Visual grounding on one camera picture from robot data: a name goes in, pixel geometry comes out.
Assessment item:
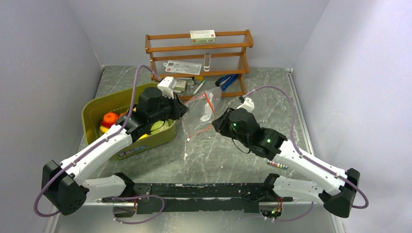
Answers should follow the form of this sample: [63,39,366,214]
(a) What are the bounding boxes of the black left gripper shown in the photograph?
[149,91,189,124]

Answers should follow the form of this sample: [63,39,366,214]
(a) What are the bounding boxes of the clear zip top bag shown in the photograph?
[181,87,222,141]

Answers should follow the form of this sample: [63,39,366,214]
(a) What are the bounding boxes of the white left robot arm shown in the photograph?
[39,87,189,216]

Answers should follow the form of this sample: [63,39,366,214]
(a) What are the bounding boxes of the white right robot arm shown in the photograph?
[212,108,360,218]

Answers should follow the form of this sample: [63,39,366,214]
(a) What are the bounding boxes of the green cabbage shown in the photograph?
[149,119,174,135]

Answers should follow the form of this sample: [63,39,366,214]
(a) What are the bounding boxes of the yellow lemon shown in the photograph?
[137,133,149,140]

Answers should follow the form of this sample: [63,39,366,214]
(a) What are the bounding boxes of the white green box lower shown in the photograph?
[173,79,187,92]

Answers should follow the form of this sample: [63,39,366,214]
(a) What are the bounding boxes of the blue stapler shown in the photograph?
[215,74,239,91]

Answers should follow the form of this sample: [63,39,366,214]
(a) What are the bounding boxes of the orange bell pepper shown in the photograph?
[100,112,120,129]

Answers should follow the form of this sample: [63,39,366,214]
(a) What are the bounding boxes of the colourful marker set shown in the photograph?
[267,160,289,170]

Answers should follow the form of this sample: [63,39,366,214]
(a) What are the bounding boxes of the green white marker pen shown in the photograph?
[193,80,206,95]

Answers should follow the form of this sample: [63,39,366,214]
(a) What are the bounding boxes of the orange wooden shelf rack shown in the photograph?
[145,29,254,97]

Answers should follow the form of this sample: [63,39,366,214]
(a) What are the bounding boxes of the white flat packet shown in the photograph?
[163,60,202,76]

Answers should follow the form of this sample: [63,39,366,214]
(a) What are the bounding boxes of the olive green plastic bin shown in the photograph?
[82,88,177,161]

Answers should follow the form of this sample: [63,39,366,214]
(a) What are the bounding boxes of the white grey small device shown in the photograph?
[203,52,211,72]

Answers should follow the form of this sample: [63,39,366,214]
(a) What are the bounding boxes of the white green box on shelf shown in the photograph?
[189,30,216,44]

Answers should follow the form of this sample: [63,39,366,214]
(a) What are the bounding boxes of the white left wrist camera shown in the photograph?
[157,76,177,99]

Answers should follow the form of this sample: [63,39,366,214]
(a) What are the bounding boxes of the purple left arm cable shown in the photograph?
[34,65,163,217]

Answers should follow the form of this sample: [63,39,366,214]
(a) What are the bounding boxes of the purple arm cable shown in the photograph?
[240,84,370,210]
[34,65,163,217]

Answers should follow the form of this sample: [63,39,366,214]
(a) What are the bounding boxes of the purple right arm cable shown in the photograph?
[240,84,370,210]

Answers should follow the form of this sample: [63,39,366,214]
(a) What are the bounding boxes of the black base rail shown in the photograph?
[103,182,293,215]

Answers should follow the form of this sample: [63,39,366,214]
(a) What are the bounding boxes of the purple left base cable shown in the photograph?
[112,194,167,225]

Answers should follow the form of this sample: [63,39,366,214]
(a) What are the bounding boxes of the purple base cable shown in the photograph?
[262,190,315,223]
[112,194,167,225]

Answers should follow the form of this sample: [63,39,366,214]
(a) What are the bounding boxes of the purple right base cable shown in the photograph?
[262,190,315,223]

